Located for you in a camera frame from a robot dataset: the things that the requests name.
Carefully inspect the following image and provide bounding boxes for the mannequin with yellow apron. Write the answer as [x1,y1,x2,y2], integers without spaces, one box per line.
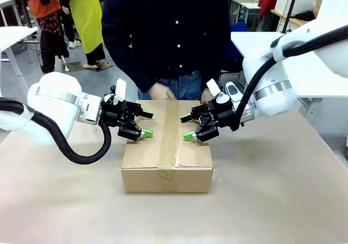
[65,0,109,68]

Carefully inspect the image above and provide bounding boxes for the person's left hand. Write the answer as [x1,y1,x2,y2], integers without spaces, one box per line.
[200,87,216,105]

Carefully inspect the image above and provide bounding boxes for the white table with grey legs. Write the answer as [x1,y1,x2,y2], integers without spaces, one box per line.
[0,26,39,98]

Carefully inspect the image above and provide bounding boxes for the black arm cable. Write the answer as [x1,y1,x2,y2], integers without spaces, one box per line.
[231,23,348,132]
[0,97,113,166]

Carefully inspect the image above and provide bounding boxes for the brown packing tape strip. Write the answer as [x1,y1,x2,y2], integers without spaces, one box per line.
[157,99,181,185]

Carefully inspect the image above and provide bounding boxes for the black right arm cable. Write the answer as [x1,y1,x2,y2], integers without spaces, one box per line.
[231,23,348,132]

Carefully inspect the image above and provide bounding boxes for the mannequin with orange top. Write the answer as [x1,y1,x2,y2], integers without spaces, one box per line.
[15,0,71,74]

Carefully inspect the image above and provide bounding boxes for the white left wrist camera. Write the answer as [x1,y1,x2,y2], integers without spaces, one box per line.
[109,78,128,106]

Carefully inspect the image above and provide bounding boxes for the person's right hand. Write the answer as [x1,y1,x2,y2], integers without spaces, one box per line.
[148,82,177,101]

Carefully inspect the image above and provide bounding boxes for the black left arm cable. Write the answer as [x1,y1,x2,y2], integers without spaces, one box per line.
[0,97,113,166]

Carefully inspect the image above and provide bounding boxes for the person's right forearm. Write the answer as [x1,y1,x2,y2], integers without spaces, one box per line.
[102,32,157,94]

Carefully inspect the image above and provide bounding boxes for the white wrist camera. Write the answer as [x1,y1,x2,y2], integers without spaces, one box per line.
[205,78,233,105]
[109,78,128,106]

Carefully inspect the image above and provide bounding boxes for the blue chair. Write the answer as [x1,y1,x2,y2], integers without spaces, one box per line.
[222,21,248,74]

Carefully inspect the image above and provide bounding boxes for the dark mannequin base plate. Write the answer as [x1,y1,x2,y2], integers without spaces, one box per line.
[82,61,114,73]

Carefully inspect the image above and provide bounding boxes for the brown cardboard box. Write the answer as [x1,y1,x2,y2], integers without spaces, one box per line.
[120,99,214,194]

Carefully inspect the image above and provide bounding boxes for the person in dark shirt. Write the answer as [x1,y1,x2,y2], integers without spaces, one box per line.
[101,0,231,101]

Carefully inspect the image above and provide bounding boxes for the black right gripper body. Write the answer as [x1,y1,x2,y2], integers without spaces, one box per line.
[207,99,238,128]

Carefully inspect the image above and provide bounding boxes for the black tripod stand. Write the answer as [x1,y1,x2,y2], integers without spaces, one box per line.
[281,0,301,34]

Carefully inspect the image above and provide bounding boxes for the black bag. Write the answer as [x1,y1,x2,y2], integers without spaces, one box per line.
[294,10,318,22]

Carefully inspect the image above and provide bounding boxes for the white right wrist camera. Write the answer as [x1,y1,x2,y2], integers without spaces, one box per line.
[205,78,233,105]

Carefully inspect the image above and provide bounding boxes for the person's left forearm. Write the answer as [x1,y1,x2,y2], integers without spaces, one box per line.
[202,51,231,91]

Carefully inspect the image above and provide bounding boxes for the grey mannequin base plate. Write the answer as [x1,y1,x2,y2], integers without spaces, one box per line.
[60,61,84,74]

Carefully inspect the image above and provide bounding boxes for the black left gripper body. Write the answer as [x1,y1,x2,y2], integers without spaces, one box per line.
[100,93,143,133]

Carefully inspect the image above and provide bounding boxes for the wooden desk top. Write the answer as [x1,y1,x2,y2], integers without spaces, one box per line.
[271,8,310,28]

